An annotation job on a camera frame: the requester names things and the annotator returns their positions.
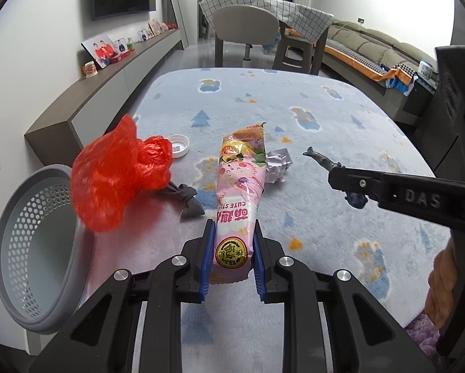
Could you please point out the striped paper cup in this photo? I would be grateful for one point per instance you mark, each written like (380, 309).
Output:
(91, 70)

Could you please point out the white bottle cap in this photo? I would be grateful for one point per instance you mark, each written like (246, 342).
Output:
(178, 147)

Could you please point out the small green bottle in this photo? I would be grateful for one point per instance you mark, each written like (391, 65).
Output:
(130, 44)

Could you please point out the light blue printed blanket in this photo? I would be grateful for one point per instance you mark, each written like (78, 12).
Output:
(333, 124)

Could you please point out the grey perforated plastic basket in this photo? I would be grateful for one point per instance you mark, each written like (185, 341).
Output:
(42, 256)

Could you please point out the grey dining chair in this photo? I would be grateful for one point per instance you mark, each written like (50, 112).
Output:
(244, 23)

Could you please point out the blue bag under table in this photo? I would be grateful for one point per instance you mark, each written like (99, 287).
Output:
(271, 42)

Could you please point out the pink snack packet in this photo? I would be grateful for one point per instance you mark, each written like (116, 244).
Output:
(236, 202)

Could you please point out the grey stool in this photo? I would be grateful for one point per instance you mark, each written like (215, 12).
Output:
(292, 50)

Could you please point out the row of small picture frames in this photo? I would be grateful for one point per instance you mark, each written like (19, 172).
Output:
(147, 32)

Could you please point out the blue plastic bag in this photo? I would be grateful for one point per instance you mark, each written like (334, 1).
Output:
(397, 84)

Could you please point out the red flat box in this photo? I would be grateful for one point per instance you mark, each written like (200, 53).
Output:
(117, 59)

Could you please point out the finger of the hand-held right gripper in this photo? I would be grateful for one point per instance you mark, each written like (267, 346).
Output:
(411, 198)

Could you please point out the small photo frame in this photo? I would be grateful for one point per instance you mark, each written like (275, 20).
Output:
(120, 46)

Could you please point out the olive green sofa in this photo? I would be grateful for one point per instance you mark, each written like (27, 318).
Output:
(372, 39)

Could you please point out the black side table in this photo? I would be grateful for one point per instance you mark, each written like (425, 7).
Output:
(419, 101)

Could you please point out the dark grey crumpled wrapper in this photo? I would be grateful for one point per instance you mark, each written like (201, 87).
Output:
(189, 202)

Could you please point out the purple fleece clothing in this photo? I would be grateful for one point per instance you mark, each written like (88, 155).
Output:
(423, 334)

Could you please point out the person's right hand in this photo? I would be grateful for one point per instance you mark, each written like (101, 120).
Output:
(440, 279)

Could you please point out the dark toy figure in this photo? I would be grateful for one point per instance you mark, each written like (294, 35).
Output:
(321, 159)

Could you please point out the checkered tablecloth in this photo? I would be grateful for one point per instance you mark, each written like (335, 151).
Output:
(302, 15)

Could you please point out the leaning framed mirror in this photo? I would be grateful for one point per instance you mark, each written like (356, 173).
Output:
(176, 11)

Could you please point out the crumpled silver foil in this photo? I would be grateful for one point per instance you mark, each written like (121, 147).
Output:
(277, 163)

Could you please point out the long grey low cabinet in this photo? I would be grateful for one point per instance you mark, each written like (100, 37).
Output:
(80, 105)

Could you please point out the pink soft toy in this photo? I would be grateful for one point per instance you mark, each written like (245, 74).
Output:
(169, 27)

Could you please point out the large photo print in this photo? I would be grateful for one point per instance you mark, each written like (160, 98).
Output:
(100, 50)

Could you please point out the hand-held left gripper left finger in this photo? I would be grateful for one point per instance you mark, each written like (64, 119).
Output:
(206, 256)

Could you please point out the red plastic bag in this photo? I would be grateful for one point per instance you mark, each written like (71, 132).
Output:
(112, 178)

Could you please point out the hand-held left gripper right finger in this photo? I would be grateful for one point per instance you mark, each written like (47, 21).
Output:
(257, 268)

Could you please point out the houndstooth throw with orange edge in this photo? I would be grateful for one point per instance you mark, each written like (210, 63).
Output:
(356, 56)

